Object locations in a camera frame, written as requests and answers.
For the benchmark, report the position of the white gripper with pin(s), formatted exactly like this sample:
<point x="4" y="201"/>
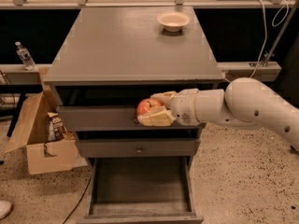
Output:
<point x="183" y="106"/>

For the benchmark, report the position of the red apple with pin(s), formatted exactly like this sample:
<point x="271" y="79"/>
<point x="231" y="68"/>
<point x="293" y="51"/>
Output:
<point x="147" y="105"/>

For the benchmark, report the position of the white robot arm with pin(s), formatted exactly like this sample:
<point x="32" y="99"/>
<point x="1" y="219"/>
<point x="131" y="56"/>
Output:
<point x="245" y="103"/>

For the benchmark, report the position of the grey middle drawer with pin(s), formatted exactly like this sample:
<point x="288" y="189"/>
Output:
<point x="138" y="143"/>

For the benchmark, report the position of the grey drawer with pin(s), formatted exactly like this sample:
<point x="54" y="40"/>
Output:
<point x="108" y="107"/>
<point x="138" y="143"/>
<point x="150" y="190"/>

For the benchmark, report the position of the grey wooden drawer cabinet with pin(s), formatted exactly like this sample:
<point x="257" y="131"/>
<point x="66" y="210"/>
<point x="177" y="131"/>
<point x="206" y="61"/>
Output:
<point x="126" y="45"/>

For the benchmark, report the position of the grey top drawer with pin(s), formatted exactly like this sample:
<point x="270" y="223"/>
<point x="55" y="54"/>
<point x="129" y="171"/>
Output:
<point x="108" y="107"/>

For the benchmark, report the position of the grey bottom drawer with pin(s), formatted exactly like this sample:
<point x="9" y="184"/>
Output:
<point x="150" y="190"/>

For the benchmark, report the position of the white ceramic bowl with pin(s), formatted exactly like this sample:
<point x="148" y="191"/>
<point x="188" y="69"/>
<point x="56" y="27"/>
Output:
<point x="173" y="21"/>

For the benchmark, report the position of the brown snack bag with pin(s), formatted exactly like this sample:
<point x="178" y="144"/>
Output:
<point x="56" y="127"/>

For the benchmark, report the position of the open cardboard box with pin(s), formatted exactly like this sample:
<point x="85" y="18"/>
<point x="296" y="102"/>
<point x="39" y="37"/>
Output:
<point x="32" y="133"/>

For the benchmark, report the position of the black table leg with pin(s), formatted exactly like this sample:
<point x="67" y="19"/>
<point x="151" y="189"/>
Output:
<point x="22" y="90"/>

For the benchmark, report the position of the clear plastic water bottle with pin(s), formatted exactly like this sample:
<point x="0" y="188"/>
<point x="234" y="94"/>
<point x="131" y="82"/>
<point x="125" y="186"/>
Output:
<point x="25" y="56"/>

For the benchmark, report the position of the metal stand pole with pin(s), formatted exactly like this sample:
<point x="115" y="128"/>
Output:
<point x="281" y="32"/>

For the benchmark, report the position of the white shoe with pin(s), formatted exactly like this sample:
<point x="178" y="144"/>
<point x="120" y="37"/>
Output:
<point x="5" y="208"/>

